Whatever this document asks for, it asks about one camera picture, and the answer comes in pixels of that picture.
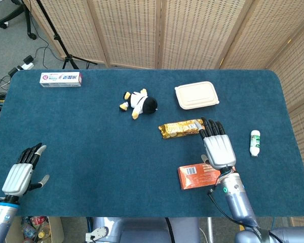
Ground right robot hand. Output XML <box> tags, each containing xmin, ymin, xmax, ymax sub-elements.
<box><xmin>199</xmin><ymin>116</ymin><xmax>237</xmax><ymax>171</ymax></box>

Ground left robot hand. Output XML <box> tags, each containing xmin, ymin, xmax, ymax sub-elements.
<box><xmin>2</xmin><ymin>142</ymin><xmax>50</xmax><ymax>197</ymax></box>

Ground gold snack packet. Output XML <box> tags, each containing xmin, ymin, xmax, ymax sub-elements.
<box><xmin>158</xmin><ymin>118</ymin><xmax>206</xmax><ymax>140</ymax></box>

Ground orange cardboard box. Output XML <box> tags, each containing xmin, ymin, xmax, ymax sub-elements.
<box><xmin>177</xmin><ymin>163</ymin><xmax>236</xmax><ymax>190</ymax></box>

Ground beige lidded food container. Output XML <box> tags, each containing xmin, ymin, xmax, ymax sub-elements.
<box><xmin>174</xmin><ymin>80</ymin><xmax>220</xmax><ymax>110</ymax></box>

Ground small white bottle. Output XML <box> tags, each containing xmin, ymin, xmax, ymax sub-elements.
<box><xmin>249</xmin><ymin>130</ymin><xmax>261</xmax><ymax>157</ymax></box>

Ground cardboard trash box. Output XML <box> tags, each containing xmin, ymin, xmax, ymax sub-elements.
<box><xmin>3</xmin><ymin>216</ymin><xmax>65</xmax><ymax>243</ymax></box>

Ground white table leg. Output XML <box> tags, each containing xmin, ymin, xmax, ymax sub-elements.
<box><xmin>207</xmin><ymin>217</ymin><xmax>215</xmax><ymax>243</ymax></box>

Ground penguin plush toy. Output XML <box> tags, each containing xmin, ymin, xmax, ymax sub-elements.
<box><xmin>119</xmin><ymin>88</ymin><xmax>159</xmax><ymax>120</ymax></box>

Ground blue table mat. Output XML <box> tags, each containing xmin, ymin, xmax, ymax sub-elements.
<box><xmin>0</xmin><ymin>69</ymin><xmax>304</xmax><ymax>218</ymax></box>

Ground white toothpaste box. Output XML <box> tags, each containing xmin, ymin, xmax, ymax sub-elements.
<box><xmin>39</xmin><ymin>71</ymin><xmax>83</xmax><ymax>88</ymax></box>

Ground white power strip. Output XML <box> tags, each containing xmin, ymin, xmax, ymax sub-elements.
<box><xmin>15</xmin><ymin>62</ymin><xmax>34</xmax><ymax>71</ymax></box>

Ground grey robot torso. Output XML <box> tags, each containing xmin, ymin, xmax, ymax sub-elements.
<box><xmin>85</xmin><ymin>217</ymin><xmax>201</xmax><ymax>243</ymax></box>

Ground black tripod stand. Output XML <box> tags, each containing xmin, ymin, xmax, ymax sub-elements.
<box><xmin>35</xmin><ymin>0</ymin><xmax>98</xmax><ymax>70</ymax></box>

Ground woven wooden folding screen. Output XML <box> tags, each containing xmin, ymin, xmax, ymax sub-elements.
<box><xmin>24</xmin><ymin>0</ymin><xmax>304</xmax><ymax>243</ymax></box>

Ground black office chair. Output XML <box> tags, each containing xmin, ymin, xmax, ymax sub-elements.
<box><xmin>0</xmin><ymin>0</ymin><xmax>37</xmax><ymax>41</ymax></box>

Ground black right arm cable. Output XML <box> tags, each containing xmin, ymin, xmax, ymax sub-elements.
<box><xmin>207</xmin><ymin>186</ymin><xmax>259</xmax><ymax>228</ymax></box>

